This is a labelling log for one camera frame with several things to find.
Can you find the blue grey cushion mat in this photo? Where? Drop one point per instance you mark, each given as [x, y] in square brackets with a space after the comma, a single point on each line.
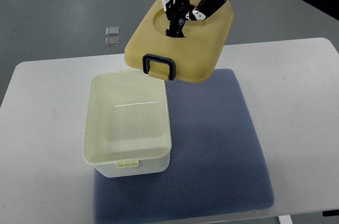
[216, 167]

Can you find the yellow box lid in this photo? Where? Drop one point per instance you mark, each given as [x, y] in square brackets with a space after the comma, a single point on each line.
[191, 58]

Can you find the white storage box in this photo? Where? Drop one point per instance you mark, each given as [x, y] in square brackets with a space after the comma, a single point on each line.
[127, 128]

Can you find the upper floor socket plate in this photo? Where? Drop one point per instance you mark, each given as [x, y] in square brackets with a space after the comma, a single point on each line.
[112, 30]

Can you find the black object bottom right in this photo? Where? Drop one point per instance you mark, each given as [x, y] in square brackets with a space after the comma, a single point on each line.
[330, 213]

